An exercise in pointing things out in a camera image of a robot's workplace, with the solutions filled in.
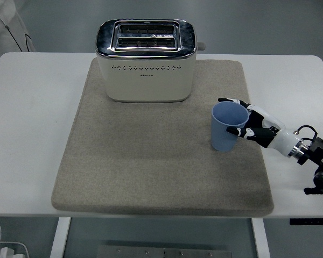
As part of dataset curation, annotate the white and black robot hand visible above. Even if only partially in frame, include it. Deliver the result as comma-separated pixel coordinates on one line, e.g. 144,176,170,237
217,97,302,157

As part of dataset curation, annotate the white power strip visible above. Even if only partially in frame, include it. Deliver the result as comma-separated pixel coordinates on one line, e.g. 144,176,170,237
0,241,30,258

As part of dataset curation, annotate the white table leg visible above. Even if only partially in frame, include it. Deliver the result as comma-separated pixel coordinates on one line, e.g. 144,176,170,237
251,218,271,258
48,216,72,258

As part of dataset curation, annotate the person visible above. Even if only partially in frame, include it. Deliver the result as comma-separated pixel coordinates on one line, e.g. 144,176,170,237
0,0,36,67

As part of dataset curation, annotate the blue plastic cup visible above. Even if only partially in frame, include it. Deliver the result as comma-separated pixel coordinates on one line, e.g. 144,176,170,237
210,102,250,153

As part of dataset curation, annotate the black table control panel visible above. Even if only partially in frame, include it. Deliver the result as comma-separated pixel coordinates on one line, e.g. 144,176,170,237
290,218,323,226

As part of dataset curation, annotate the cream and chrome toaster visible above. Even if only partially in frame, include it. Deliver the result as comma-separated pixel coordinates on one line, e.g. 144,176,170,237
95,18,206,103

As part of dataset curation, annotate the beige fabric mat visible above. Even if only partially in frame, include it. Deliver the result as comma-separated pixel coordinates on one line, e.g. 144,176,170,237
51,59,275,218

